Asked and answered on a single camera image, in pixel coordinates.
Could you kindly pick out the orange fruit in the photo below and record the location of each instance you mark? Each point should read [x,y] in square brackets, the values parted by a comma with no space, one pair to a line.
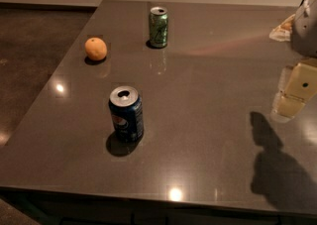
[96,49]

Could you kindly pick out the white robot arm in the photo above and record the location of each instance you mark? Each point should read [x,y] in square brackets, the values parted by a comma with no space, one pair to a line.
[303,38]

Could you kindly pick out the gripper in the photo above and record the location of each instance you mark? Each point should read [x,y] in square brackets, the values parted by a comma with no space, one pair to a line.
[305,31]

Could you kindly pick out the green soda can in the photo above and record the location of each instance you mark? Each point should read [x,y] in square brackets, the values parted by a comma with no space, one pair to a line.
[158,27]

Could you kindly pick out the crumpled snack bag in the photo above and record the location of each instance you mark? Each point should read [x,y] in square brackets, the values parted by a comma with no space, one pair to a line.
[282,33]

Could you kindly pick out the blue pepsi can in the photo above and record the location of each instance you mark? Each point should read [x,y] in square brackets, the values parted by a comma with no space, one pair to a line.
[125,104]

